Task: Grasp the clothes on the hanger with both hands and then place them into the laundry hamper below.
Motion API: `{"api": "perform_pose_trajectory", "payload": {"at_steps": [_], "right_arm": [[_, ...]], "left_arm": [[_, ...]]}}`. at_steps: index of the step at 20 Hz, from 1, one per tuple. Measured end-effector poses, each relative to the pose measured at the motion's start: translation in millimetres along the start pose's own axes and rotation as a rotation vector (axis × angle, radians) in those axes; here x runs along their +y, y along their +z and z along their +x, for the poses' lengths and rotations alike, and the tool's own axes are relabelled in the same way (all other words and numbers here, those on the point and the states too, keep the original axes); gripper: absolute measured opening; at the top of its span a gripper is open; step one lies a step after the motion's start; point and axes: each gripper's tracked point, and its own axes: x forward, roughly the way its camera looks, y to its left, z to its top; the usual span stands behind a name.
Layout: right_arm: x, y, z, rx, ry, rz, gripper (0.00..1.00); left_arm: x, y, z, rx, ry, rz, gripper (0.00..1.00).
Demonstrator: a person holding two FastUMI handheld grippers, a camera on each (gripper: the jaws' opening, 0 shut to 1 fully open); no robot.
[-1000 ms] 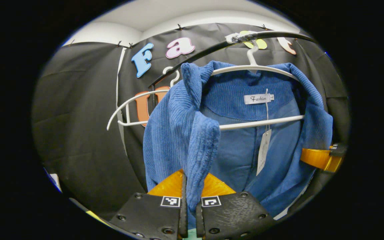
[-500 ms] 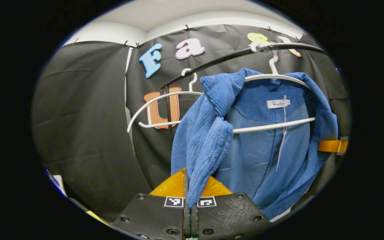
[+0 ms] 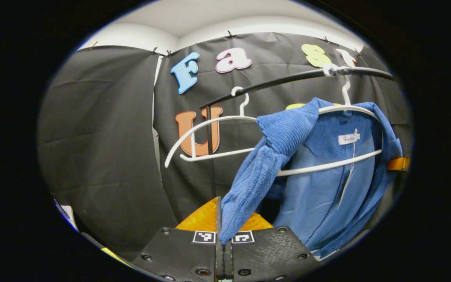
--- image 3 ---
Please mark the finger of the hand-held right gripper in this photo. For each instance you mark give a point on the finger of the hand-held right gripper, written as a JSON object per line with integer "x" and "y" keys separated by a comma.
{"x": 397, "y": 163}

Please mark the white clothes hanger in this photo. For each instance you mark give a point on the white clothes hanger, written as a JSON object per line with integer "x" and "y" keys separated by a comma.
{"x": 327, "y": 165}
{"x": 217, "y": 155}

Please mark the printed paper sheets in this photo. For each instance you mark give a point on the printed paper sheets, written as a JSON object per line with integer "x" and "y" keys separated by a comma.
{"x": 68, "y": 213}

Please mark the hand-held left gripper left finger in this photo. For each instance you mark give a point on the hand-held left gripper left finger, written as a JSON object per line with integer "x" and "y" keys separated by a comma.
{"x": 218, "y": 219}

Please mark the black clothes rack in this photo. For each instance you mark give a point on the black clothes rack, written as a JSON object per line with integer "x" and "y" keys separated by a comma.
{"x": 272, "y": 81}

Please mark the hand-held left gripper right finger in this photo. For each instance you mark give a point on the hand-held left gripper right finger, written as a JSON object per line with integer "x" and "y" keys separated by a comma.
{"x": 268, "y": 250}

